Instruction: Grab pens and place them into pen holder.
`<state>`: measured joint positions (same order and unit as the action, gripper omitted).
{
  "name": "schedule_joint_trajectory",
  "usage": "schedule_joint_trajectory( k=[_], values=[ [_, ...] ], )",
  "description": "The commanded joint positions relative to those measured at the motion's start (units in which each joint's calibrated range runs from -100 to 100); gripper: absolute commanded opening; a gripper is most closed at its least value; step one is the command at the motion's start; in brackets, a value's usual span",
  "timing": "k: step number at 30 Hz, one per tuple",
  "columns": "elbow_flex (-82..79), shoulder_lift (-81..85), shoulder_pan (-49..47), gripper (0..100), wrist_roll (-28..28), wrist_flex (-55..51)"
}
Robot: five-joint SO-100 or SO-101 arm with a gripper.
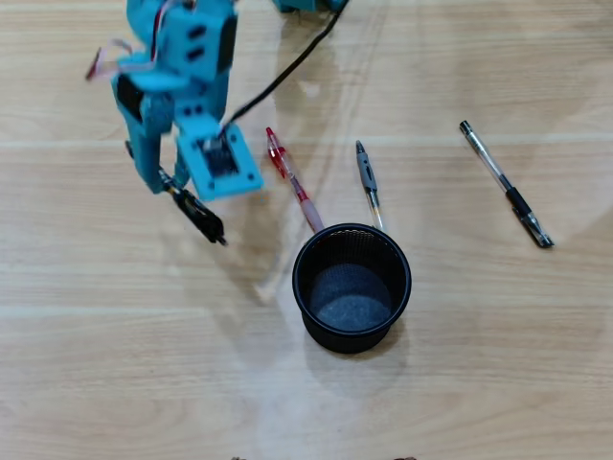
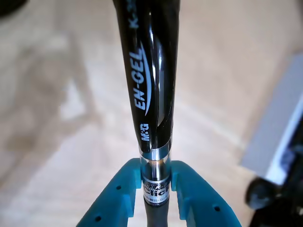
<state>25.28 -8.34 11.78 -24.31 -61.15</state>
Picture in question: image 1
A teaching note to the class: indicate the clear capped black pen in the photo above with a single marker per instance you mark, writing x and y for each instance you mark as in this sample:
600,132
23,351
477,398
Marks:
517,196

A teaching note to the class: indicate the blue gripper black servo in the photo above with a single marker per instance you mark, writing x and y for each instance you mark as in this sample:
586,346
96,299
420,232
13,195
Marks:
142,153

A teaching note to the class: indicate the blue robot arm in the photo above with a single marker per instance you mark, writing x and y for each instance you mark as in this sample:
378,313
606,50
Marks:
201,43

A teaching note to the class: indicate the black retractable pen yellow band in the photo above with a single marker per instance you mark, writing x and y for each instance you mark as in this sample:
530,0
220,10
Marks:
201,215

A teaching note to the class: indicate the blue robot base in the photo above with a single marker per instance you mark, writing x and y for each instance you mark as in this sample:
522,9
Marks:
306,5

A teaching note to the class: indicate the red retractable gel pen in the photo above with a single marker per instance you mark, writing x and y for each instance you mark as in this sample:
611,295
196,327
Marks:
294,184

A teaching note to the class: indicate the black mesh pen holder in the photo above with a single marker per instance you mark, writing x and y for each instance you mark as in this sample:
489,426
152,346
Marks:
352,306

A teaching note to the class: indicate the grey grip clear pen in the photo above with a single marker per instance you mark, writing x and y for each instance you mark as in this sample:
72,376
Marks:
366,172

